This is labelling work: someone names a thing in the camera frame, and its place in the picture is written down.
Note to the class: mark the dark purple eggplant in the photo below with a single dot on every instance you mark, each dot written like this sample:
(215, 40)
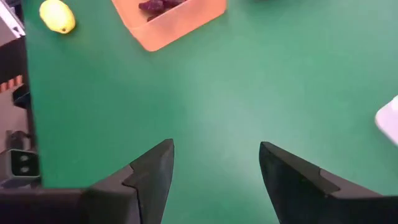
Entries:
(174, 2)

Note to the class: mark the orange plastic bin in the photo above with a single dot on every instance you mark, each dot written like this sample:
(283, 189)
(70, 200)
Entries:
(174, 31)

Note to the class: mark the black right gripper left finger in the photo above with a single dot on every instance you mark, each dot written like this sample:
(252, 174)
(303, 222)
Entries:
(140, 193)

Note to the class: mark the clear plastic bin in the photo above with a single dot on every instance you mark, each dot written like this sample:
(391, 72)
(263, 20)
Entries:
(390, 119)

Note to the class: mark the aluminium extrusion rail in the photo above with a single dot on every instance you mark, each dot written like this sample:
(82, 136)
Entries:
(9, 18)

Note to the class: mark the yellow lemon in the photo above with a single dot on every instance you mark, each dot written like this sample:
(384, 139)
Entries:
(57, 15)

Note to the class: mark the grey two-lens camera box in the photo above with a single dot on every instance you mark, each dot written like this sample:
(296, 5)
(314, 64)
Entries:
(20, 163)

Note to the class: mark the black mat with orange stripes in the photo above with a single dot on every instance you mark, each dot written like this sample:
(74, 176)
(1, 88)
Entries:
(11, 84)

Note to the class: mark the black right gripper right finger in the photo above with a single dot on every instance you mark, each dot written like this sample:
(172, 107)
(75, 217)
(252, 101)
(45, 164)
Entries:
(298, 193)

